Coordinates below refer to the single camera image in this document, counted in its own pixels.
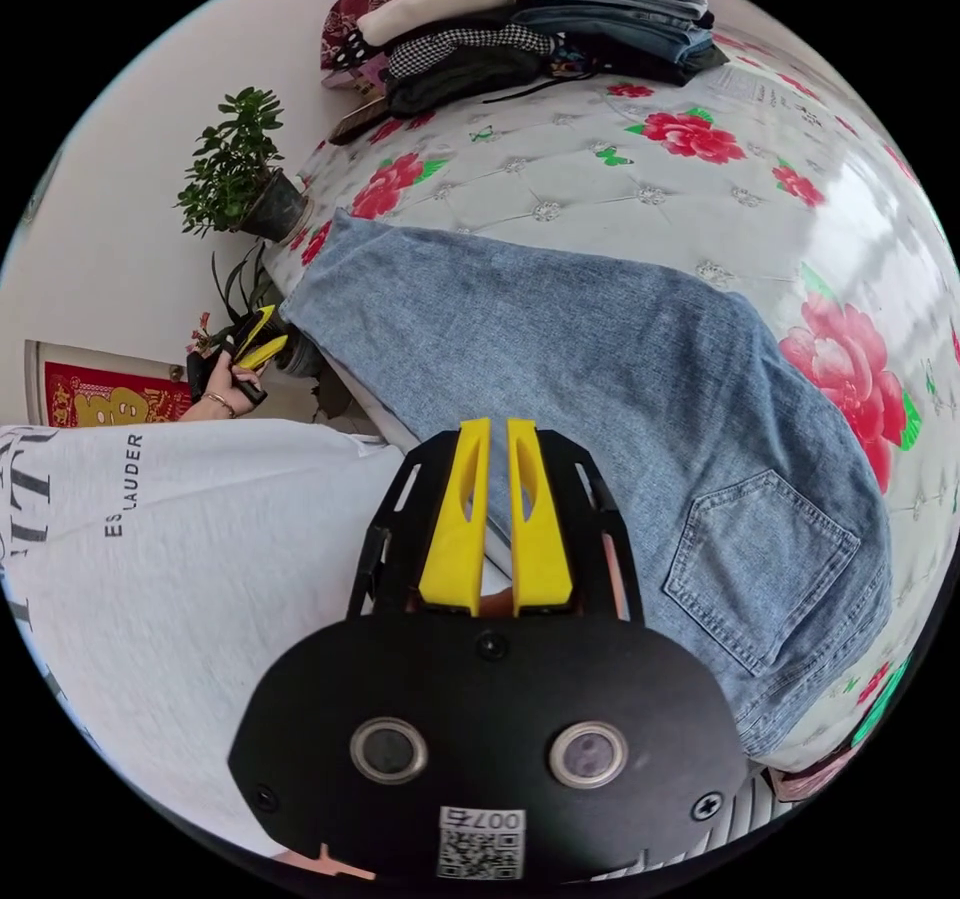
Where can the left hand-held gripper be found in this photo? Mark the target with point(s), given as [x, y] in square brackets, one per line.
[244, 381]

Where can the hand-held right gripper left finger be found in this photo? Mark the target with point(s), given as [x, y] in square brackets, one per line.
[456, 531]

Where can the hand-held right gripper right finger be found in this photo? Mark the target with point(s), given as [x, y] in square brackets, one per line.
[541, 539]

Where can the light blue jeans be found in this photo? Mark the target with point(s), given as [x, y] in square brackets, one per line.
[600, 404]

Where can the person's left forearm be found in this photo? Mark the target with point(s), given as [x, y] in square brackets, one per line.
[206, 410]

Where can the person's left hand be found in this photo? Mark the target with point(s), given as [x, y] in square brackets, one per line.
[217, 380]

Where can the person's right hand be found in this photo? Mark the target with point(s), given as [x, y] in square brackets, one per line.
[319, 863]

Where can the long-leaved potted plant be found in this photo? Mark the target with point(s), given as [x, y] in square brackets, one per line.
[304, 360]

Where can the bushy potted plant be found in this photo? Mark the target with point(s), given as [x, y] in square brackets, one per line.
[240, 164]

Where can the person's body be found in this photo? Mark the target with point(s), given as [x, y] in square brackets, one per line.
[165, 576]

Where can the bed with floral sheet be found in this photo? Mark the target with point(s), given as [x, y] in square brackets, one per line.
[600, 179]

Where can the pile of clothes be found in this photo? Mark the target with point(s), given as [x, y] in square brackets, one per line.
[600, 14]

